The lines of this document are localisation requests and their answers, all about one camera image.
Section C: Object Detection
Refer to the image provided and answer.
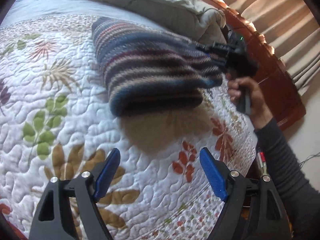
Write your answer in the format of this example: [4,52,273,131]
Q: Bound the striped blue knit sweater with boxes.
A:
[92,17,226,116]

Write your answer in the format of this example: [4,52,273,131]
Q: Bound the person's right forearm dark sleeve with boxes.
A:
[255,119,320,239]

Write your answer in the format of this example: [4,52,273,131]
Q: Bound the person's right hand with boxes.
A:
[226,73,273,129]

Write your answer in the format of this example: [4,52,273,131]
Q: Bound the grey-green rumpled duvet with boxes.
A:
[30,0,228,46]

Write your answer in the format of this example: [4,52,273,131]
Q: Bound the beige curtain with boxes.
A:
[224,0,319,95]

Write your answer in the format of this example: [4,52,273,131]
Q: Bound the wooden headboard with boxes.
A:
[202,0,306,131]

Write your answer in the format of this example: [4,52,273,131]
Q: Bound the floral quilted bedspread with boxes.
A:
[1,0,255,239]

